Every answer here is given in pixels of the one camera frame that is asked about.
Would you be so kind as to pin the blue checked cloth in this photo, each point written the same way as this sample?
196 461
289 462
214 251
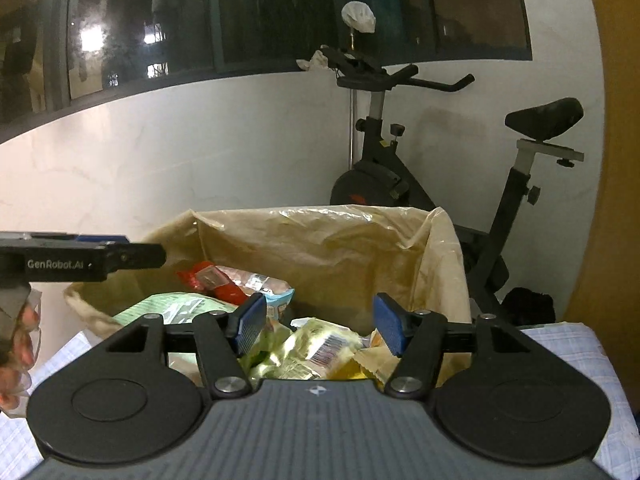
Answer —
590 360

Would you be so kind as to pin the plastic-lined storage box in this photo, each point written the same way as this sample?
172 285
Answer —
325 250

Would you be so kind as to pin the green snack packet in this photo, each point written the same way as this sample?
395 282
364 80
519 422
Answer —
170 307

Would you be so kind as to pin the person's left hand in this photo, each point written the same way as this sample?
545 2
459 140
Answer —
22 350

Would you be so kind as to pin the pale yellow-green snack packet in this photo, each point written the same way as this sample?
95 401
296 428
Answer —
320 347

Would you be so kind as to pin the white crumpled cloth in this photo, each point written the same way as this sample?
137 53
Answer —
312 61

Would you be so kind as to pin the black bag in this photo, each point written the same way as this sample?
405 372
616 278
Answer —
530 307

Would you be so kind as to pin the white plastic bag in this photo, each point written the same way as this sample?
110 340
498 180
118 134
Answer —
359 16

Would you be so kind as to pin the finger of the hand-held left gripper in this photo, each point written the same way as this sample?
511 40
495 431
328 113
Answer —
102 237
137 256

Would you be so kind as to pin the orange wooden panel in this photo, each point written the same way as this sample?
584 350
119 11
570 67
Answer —
620 160

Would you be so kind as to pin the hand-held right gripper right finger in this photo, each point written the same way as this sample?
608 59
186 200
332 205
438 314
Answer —
390 322

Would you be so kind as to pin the red snack packet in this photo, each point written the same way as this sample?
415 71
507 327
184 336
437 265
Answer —
200 280

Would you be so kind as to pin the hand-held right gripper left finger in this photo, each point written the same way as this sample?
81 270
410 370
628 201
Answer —
250 322

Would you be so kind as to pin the black exercise bike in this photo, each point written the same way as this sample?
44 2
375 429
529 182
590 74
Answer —
380 175

